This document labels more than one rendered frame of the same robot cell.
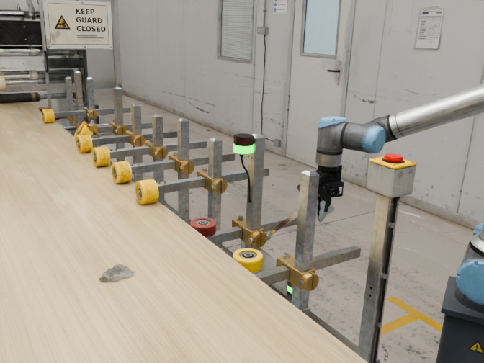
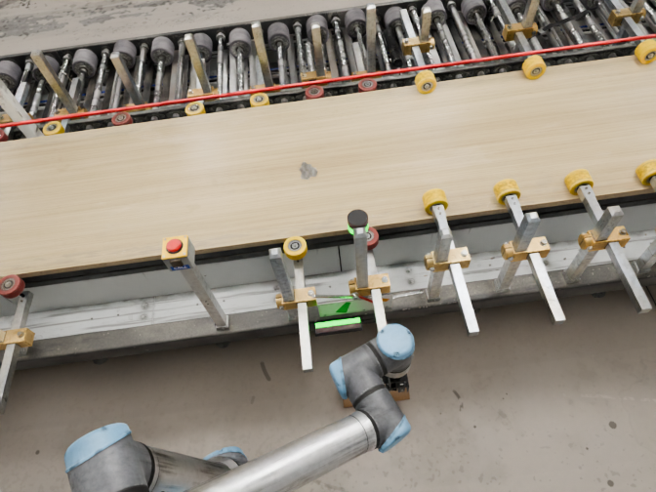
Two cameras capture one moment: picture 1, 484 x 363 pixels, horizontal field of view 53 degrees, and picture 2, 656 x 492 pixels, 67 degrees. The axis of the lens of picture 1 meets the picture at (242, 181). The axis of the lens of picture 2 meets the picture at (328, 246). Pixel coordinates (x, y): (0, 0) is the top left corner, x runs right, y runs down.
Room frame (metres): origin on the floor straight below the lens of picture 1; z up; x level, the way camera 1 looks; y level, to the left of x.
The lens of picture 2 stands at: (1.79, -0.74, 2.32)
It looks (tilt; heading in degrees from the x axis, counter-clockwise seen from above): 57 degrees down; 124
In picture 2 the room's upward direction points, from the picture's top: 8 degrees counter-clockwise
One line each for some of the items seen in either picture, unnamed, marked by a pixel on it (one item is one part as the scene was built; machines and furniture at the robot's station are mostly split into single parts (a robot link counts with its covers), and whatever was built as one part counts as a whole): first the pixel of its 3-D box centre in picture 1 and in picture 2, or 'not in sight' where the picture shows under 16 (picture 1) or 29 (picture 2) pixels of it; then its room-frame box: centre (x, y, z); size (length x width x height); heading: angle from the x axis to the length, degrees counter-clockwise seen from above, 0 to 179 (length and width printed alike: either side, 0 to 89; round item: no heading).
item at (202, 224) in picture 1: (202, 238); (367, 243); (1.37, 0.11, 0.85); 0.08 x 0.08 x 0.11
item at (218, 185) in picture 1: (211, 181); (446, 260); (1.66, 0.11, 0.95); 0.14 x 0.06 x 0.05; 33
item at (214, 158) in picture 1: (214, 202); (436, 272); (1.64, 0.10, 0.87); 0.04 x 0.04 x 0.48; 33
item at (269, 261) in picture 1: (263, 263); (355, 306); (1.42, -0.08, 0.75); 0.26 x 0.01 x 0.10; 33
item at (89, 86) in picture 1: (91, 117); not in sight; (2.89, 0.92, 0.92); 0.04 x 0.04 x 0.48; 33
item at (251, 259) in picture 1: (247, 272); (297, 253); (1.16, -0.02, 0.85); 0.08 x 0.08 x 0.11
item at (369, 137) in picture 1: (364, 137); (357, 374); (1.59, -0.40, 1.14); 0.12 x 0.12 x 0.09; 57
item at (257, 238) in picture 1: (248, 232); (369, 284); (1.44, -0.03, 0.85); 0.14 x 0.06 x 0.05; 33
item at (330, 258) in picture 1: (303, 267); (302, 308); (1.27, -0.19, 0.82); 0.44 x 0.03 x 0.04; 123
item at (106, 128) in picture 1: (130, 127); not in sight; (2.55, 0.60, 0.95); 0.37 x 0.03 x 0.03; 123
